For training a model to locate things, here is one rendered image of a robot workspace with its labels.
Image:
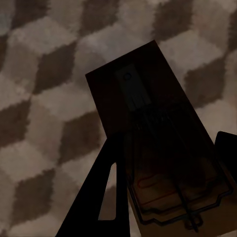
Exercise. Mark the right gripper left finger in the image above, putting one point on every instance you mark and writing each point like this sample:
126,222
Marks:
82,218

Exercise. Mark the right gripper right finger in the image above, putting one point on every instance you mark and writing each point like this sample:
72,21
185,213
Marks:
226,145

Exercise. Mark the mousetrap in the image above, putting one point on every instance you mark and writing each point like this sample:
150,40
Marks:
177,184

